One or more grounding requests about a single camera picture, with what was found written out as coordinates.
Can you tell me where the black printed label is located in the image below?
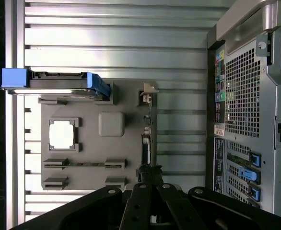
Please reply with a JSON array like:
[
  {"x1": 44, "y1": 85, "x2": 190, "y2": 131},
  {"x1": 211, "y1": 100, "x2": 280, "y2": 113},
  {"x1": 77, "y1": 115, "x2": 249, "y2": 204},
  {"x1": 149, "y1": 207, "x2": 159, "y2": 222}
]
[{"x1": 213, "y1": 137, "x2": 225, "y2": 193}]

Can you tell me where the grey parts rack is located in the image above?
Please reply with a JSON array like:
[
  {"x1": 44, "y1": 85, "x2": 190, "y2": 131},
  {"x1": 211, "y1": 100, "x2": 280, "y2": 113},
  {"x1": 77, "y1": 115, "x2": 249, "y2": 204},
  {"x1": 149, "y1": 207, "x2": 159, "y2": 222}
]
[{"x1": 37, "y1": 80, "x2": 158, "y2": 192}]

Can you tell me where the blue expansion slot latch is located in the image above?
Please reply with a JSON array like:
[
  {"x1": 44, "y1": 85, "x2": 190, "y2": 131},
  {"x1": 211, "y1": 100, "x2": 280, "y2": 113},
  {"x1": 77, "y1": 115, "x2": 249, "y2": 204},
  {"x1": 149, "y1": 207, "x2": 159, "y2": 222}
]
[
  {"x1": 248, "y1": 184, "x2": 261, "y2": 202},
  {"x1": 248, "y1": 151, "x2": 261, "y2": 168},
  {"x1": 239, "y1": 167, "x2": 261, "y2": 184}
]

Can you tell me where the grey rounded square pad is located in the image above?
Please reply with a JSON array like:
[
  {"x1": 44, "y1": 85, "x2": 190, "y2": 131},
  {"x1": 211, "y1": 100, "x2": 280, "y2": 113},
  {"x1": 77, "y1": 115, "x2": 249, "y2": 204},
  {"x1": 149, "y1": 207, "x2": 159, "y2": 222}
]
[{"x1": 98, "y1": 111, "x2": 126, "y2": 138}]

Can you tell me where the white and red label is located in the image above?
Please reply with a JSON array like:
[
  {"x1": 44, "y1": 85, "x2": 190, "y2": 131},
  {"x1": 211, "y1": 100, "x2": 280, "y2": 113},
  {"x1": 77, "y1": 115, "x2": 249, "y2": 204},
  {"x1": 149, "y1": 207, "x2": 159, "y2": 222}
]
[{"x1": 214, "y1": 123, "x2": 225, "y2": 137}]

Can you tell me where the silver CPU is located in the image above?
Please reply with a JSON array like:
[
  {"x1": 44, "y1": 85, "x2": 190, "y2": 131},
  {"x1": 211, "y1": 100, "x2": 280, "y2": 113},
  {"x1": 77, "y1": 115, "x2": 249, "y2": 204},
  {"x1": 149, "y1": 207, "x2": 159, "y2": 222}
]
[{"x1": 48, "y1": 120, "x2": 75, "y2": 147}]

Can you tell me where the grey metal PC case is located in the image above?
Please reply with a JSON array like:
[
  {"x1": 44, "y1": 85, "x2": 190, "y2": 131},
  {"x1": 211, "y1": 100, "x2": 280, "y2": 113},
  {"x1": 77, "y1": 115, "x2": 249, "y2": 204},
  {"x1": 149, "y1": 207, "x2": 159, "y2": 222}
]
[{"x1": 206, "y1": 0, "x2": 281, "y2": 220}]

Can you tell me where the hard disk in blue caddy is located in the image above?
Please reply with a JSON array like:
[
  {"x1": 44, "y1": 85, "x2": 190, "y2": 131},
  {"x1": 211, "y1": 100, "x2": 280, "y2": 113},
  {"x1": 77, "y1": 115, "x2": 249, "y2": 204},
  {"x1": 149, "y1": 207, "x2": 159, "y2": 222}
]
[{"x1": 0, "y1": 68, "x2": 111, "y2": 102}]

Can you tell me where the graphics card with metal bracket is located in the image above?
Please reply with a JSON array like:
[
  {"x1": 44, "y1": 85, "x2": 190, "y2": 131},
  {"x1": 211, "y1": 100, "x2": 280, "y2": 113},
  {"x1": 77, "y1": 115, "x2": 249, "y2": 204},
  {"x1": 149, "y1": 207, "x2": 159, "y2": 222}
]
[{"x1": 138, "y1": 82, "x2": 160, "y2": 173}]

